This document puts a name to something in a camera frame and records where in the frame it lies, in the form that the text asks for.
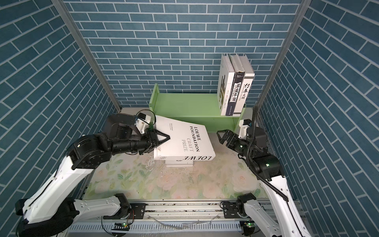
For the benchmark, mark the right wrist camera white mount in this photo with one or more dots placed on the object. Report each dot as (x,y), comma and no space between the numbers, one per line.
(244,125)

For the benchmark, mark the aluminium mounting rail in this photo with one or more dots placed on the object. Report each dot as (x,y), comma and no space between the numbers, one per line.
(206,210)

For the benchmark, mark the green two-tier shelf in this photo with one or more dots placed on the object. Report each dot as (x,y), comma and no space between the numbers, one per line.
(196,108)

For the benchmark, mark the Chinese book with man portrait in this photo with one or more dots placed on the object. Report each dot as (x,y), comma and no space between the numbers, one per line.
(235,101)

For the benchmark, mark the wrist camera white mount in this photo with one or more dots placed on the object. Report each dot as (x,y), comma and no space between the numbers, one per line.
(244,125)
(142,122)

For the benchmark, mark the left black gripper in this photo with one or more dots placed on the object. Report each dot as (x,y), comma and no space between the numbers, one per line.
(153,140)

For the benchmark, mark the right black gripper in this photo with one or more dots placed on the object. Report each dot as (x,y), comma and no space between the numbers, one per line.
(233,138)

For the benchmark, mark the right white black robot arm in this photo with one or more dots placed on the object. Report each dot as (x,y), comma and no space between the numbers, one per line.
(253,150)

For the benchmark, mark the large white black-spine book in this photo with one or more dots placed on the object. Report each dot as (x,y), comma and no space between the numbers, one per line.
(246,85)

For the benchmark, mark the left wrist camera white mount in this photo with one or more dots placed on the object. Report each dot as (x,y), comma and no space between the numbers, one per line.
(142,122)

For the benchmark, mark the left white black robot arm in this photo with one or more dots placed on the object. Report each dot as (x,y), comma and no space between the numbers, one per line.
(51,210)

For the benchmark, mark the white La Dame aux camelias book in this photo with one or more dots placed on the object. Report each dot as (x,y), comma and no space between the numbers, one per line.
(226,78)

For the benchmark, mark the white Loewe Foundation Craft Prize book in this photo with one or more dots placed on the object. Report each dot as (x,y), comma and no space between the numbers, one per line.
(188,141)

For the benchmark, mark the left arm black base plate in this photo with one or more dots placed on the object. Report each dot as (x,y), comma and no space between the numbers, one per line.
(137,211)

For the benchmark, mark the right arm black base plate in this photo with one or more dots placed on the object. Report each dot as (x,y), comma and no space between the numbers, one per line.
(229,209)

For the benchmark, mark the white book with barcode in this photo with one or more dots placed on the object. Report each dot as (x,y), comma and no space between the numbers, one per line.
(181,163)

